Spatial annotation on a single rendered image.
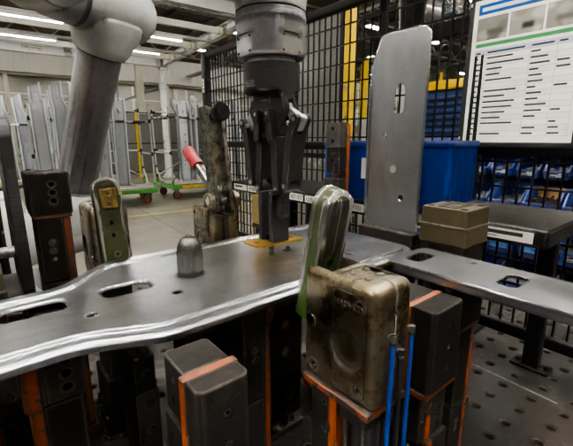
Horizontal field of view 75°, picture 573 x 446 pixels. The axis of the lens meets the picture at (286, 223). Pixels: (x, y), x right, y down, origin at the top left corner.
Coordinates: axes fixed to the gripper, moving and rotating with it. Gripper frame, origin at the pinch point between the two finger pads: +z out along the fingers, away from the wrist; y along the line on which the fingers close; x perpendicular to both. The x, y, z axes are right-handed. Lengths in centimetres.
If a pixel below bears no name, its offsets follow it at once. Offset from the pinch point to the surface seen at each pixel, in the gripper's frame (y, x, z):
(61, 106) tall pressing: -692, 89, -70
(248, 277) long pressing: 5.8, -8.3, 5.6
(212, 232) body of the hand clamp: -13.3, -2.8, 4.4
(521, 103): 11, 54, -17
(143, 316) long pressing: 8.0, -21.6, 5.6
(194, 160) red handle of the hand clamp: -22.1, -1.1, -7.1
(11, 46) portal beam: -1139, 71, -243
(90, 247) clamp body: -16.8, -20.6, 4.4
